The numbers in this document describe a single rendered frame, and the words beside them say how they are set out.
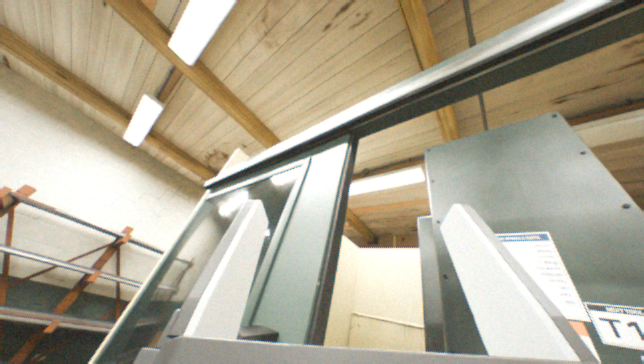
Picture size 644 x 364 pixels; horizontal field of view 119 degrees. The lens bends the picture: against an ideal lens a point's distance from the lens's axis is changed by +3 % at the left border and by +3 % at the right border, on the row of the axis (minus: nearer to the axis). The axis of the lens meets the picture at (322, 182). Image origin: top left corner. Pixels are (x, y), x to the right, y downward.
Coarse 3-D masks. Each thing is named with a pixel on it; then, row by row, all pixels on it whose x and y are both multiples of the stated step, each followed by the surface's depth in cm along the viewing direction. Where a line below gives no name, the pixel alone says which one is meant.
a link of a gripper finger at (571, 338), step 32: (448, 224) 10; (480, 224) 8; (480, 256) 8; (512, 256) 7; (480, 288) 8; (512, 288) 6; (480, 320) 8; (512, 320) 6; (544, 320) 5; (512, 352) 6; (544, 352) 5; (576, 352) 5
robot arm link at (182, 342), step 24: (192, 336) 4; (144, 360) 5; (168, 360) 4; (192, 360) 4; (216, 360) 4; (240, 360) 4; (264, 360) 4; (288, 360) 4; (312, 360) 4; (336, 360) 4; (360, 360) 4; (384, 360) 4; (408, 360) 4; (432, 360) 4; (456, 360) 4; (480, 360) 4; (504, 360) 4; (528, 360) 4; (552, 360) 4
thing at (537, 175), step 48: (480, 144) 78; (528, 144) 67; (576, 144) 59; (432, 192) 78; (480, 192) 67; (528, 192) 59; (576, 192) 53; (624, 192) 47; (576, 240) 47; (624, 240) 43; (576, 288) 43; (624, 288) 40; (480, 336) 47
